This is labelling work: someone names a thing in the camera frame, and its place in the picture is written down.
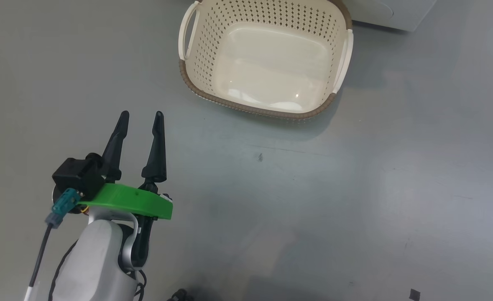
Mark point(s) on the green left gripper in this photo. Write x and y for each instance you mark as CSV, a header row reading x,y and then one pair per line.
x,y
133,200

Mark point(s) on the dark robot base knob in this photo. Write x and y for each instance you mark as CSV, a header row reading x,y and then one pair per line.
x,y
180,295

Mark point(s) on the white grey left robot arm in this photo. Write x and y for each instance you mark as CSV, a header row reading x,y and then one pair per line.
x,y
93,259

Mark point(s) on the cream perforated laundry basket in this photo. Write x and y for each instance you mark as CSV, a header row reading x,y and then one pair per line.
x,y
271,62

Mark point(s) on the white washing machine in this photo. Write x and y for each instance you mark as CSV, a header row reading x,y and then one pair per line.
x,y
397,14

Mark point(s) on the small black floor scrap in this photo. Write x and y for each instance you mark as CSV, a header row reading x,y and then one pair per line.
x,y
415,294

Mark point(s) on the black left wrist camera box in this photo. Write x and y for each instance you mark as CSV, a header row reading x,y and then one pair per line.
x,y
77,175

